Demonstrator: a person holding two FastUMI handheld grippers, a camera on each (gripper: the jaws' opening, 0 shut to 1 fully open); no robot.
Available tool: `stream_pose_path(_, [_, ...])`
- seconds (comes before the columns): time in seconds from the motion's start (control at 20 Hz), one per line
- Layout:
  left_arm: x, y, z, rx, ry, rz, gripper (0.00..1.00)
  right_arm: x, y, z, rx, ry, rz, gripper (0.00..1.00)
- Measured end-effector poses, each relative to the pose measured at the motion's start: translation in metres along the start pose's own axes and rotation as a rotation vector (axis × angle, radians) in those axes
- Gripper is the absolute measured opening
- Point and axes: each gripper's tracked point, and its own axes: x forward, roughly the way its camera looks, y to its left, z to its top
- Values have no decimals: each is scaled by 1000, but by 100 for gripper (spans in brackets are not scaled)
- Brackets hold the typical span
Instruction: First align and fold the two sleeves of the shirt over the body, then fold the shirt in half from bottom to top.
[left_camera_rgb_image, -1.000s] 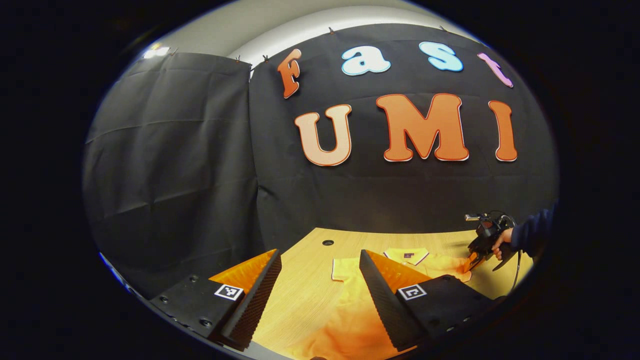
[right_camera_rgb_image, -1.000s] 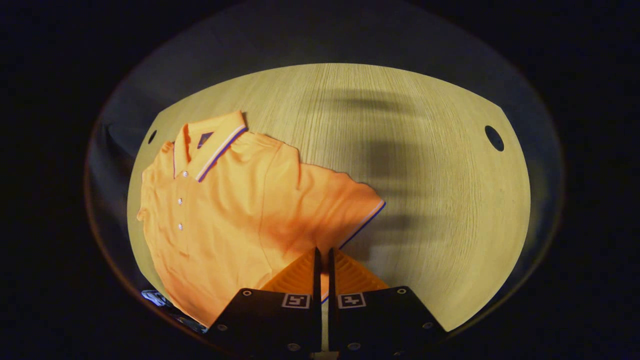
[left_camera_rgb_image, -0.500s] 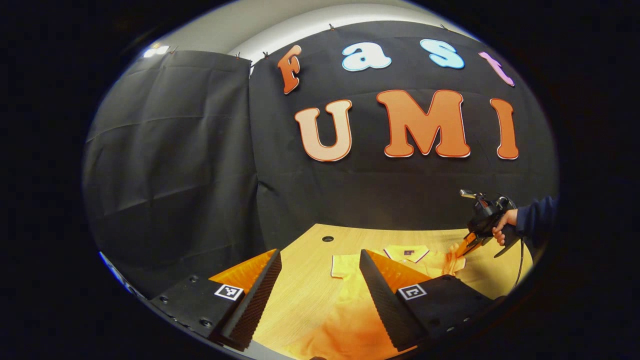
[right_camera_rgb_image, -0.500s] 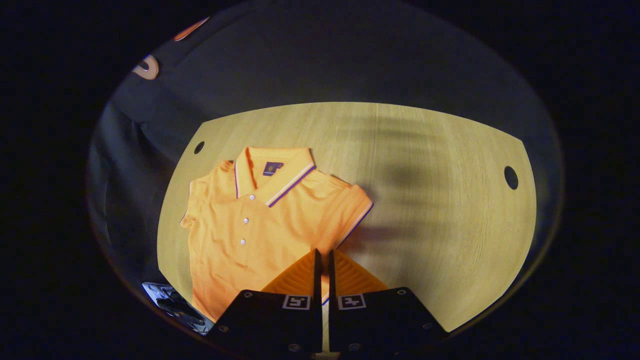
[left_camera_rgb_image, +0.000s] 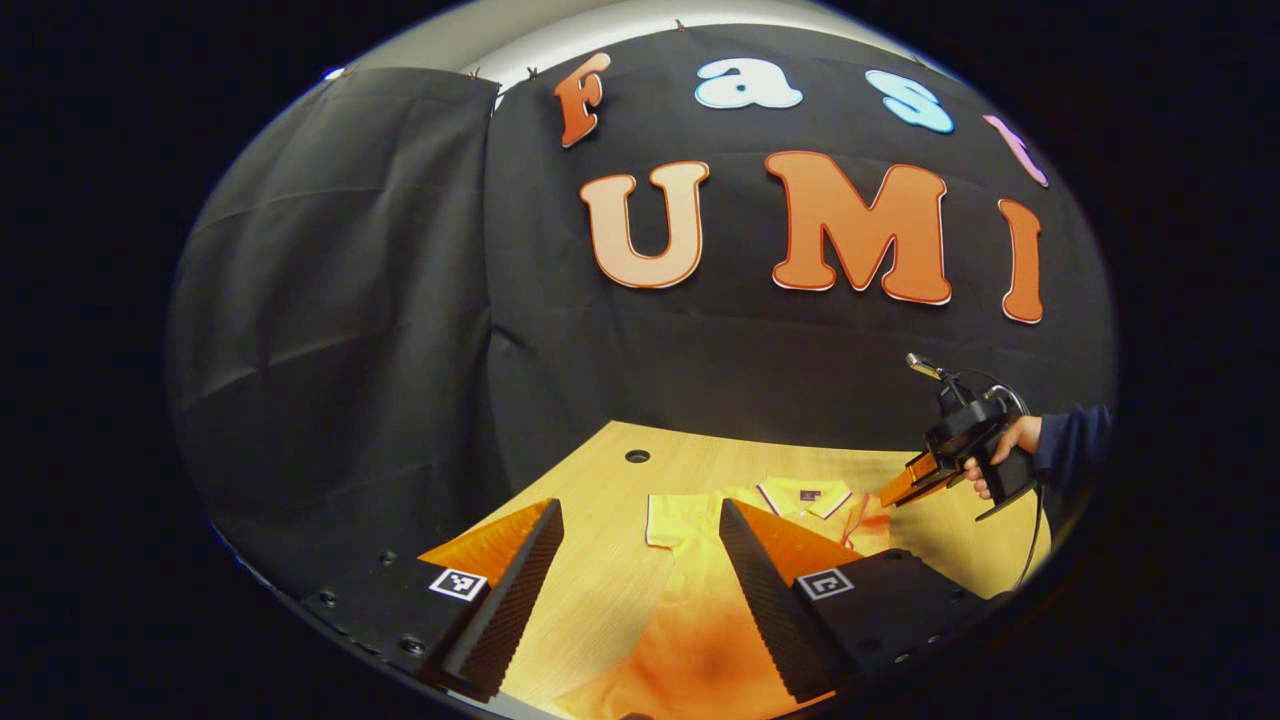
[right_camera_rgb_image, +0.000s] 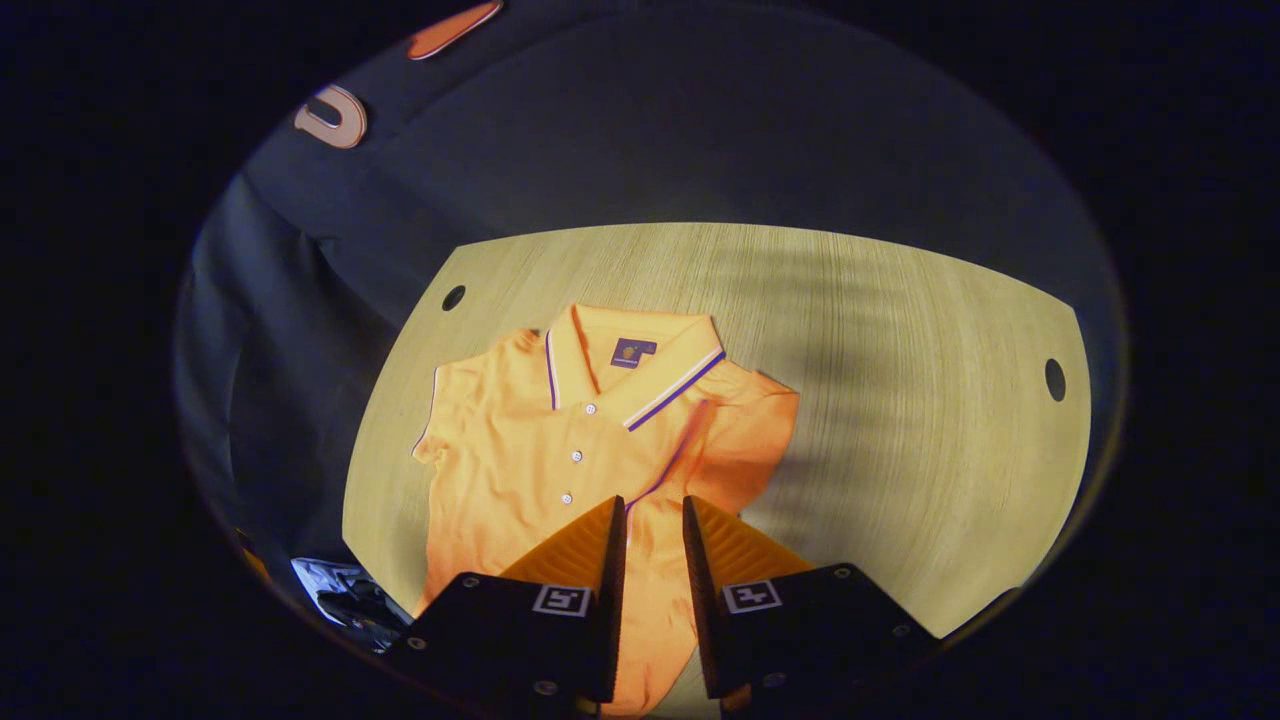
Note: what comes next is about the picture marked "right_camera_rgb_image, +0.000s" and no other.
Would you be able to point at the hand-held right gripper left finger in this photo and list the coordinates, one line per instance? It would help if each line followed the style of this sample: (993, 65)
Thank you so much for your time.
(612, 600)

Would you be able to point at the grey white crumpled bundle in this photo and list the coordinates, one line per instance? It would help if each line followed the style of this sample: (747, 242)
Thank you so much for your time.
(345, 595)

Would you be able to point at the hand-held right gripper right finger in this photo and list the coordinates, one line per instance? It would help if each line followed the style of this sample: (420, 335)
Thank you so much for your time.
(700, 620)

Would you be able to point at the orange polo T-shirt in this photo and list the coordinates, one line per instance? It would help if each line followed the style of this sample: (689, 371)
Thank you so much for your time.
(510, 450)

